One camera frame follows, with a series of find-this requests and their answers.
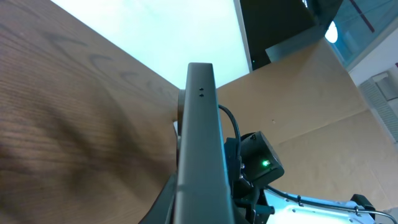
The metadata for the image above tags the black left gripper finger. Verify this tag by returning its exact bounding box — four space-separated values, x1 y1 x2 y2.
139 173 177 224

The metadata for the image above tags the Galaxy smartphone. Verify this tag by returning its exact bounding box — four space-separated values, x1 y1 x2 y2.
174 62 234 224

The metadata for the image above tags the brown cardboard partition board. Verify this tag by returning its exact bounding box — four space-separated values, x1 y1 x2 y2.
217 40 397 210

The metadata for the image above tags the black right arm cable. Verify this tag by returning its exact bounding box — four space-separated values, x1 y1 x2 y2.
217 104 398 224

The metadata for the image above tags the white louvred wall vent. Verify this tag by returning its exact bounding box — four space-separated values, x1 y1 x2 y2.
359 72 397 144

